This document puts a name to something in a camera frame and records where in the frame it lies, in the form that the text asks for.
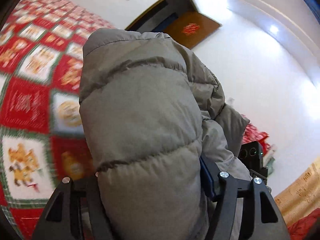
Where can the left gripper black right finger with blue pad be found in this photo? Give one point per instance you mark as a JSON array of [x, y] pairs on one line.
[[236, 200]]

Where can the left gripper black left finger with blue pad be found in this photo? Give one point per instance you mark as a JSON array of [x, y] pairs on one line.
[[62, 216]]

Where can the grey puffer jacket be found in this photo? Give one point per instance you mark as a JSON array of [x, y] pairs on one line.
[[150, 108]]

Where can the red clothes pile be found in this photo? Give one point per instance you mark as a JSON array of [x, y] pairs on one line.
[[252, 134]]

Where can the beige patterned curtain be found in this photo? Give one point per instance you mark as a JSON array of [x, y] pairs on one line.
[[302, 197]]

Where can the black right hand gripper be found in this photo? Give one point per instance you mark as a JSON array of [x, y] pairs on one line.
[[251, 155]]

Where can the red checkered teddy bedspread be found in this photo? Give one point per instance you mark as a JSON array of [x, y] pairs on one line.
[[42, 137]]

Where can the brown wooden door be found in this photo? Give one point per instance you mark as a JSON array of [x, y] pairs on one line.
[[207, 28]]

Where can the red double happiness sticker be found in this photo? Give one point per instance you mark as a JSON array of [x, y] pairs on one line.
[[190, 29]]

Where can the dark wooden door frame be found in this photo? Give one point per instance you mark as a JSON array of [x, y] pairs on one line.
[[160, 15]]

